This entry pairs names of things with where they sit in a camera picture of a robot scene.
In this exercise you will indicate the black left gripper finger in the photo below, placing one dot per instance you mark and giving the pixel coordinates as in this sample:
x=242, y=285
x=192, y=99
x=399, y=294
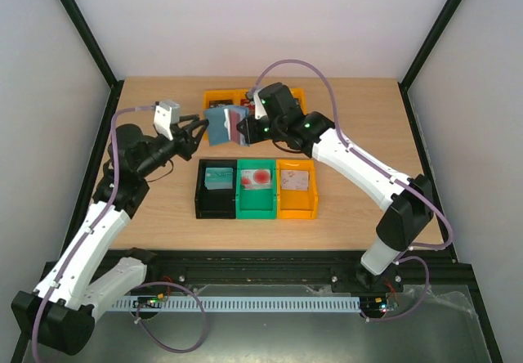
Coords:
x=197, y=130
x=190, y=119

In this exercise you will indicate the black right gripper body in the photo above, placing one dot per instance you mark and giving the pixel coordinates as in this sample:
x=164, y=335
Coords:
x=249, y=130

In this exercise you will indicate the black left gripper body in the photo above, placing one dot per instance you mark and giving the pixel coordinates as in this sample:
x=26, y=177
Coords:
x=183, y=143

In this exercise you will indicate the blue leather card holder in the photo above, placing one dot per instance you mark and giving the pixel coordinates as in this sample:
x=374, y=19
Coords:
x=223, y=121

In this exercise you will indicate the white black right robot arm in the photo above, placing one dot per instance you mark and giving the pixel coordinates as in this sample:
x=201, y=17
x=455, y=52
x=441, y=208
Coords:
x=405, y=201

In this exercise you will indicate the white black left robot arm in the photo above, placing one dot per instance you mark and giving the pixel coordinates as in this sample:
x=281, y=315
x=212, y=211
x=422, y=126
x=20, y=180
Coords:
x=62, y=311

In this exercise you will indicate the dark card in rear bin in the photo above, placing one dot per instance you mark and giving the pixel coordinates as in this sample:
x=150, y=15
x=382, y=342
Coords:
x=219, y=103

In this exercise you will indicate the red card in rear bin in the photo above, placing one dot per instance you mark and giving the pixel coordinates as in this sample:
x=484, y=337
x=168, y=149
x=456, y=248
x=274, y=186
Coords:
x=247, y=103

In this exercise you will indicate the teal credit card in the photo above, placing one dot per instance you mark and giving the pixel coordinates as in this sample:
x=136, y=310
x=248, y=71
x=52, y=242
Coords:
x=218, y=178

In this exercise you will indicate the white red circle card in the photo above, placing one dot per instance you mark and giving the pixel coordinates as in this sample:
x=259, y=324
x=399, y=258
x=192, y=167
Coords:
x=256, y=179

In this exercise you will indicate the white patterned card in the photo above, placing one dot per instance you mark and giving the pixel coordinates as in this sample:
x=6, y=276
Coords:
x=294, y=180

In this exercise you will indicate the orange rear triple bin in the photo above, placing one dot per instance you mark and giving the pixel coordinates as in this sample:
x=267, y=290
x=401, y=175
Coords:
x=237, y=94

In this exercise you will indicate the black plastic bin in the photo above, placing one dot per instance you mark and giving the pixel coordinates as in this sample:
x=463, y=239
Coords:
x=214, y=204

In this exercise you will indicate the green plastic bin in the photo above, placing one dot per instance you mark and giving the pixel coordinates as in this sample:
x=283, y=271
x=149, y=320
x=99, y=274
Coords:
x=256, y=203

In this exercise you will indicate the orange front plastic bin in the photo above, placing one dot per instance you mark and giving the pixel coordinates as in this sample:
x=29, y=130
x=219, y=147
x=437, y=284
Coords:
x=294, y=204

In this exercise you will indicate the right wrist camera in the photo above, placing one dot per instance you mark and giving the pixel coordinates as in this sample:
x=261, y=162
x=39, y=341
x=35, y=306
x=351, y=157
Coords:
x=254, y=96

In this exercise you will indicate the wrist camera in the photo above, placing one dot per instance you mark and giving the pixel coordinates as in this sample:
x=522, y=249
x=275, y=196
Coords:
x=166, y=113
x=254, y=96

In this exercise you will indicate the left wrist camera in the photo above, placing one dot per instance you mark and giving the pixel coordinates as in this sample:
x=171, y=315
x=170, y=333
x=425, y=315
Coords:
x=166, y=113

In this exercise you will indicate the black frame post left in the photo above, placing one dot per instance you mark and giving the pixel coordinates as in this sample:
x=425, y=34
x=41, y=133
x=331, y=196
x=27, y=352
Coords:
x=89, y=40

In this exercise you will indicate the black frame post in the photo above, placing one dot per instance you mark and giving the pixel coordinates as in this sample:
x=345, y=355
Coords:
x=437, y=29
x=89, y=40

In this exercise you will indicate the light blue slotted cable duct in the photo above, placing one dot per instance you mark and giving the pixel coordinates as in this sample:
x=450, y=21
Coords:
x=311, y=304

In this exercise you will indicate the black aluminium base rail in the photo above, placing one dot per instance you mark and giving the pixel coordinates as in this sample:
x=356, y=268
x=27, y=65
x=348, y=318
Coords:
x=339, y=269

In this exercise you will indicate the black frame post right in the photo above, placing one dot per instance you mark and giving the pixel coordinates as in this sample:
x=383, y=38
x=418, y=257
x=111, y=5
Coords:
x=437, y=29

